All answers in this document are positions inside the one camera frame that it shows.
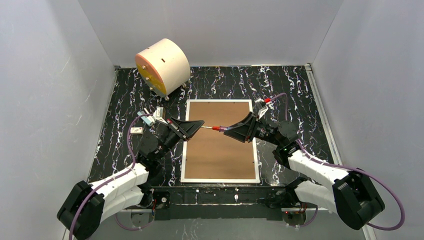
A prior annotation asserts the light blue stapler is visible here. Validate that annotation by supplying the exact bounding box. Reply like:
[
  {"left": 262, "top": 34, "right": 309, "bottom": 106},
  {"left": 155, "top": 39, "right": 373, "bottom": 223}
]
[{"left": 137, "top": 111, "right": 156, "bottom": 127}]

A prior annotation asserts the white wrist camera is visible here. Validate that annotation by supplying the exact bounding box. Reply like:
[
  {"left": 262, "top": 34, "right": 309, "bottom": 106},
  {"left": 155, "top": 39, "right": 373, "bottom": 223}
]
[
  {"left": 254, "top": 97, "right": 272, "bottom": 120},
  {"left": 152, "top": 106, "right": 167, "bottom": 125}
]

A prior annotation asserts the white staple box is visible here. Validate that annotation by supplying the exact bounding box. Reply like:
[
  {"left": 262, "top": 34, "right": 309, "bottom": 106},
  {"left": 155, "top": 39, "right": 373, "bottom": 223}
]
[{"left": 130, "top": 127, "right": 144, "bottom": 135}]

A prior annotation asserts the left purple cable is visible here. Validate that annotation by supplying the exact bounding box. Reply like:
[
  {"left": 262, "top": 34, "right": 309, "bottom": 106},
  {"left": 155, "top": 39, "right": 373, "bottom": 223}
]
[{"left": 67, "top": 114, "right": 157, "bottom": 240}]

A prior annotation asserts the blue red screwdriver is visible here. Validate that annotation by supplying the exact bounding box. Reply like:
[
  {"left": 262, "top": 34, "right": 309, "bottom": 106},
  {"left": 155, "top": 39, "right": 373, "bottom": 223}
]
[{"left": 202, "top": 125, "right": 231, "bottom": 132}]

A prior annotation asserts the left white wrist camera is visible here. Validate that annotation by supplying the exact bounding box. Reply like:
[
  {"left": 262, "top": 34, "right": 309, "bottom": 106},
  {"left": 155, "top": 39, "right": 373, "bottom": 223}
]
[{"left": 152, "top": 106, "right": 167, "bottom": 125}]

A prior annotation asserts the purple cable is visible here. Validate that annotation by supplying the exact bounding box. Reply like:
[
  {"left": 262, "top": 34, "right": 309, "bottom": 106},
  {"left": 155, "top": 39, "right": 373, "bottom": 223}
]
[
  {"left": 264, "top": 92, "right": 406, "bottom": 232},
  {"left": 67, "top": 114, "right": 157, "bottom": 240}
]

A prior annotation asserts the white picture frame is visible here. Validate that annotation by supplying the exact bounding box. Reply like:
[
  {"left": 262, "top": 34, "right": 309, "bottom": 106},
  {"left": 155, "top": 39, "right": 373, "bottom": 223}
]
[{"left": 180, "top": 99, "right": 260, "bottom": 184}]

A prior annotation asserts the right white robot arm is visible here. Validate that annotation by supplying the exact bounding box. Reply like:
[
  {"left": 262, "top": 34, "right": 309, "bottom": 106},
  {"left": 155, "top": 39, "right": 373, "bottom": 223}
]
[{"left": 223, "top": 112, "right": 385, "bottom": 230}]

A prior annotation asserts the cylindrical beige drawer cabinet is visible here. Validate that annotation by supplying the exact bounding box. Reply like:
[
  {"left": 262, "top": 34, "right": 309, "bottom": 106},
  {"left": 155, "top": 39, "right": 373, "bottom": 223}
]
[{"left": 135, "top": 38, "right": 191, "bottom": 99}]

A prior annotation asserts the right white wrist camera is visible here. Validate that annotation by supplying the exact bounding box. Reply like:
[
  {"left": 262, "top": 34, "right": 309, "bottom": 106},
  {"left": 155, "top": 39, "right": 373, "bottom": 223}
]
[{"left": 254, "top": 97, "right": 272, "bottom": 120}]

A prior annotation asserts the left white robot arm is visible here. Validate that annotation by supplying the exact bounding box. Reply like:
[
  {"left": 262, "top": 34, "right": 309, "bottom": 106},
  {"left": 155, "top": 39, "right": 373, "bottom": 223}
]
[{"left": 56, "top": 117, "right": 205, "bottom": 240}]

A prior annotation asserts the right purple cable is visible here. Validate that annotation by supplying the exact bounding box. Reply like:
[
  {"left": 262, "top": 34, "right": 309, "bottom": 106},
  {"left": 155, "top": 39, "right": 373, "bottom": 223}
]
[{"left": 264, "top": 92, "right": 406, "bottom": 232}]

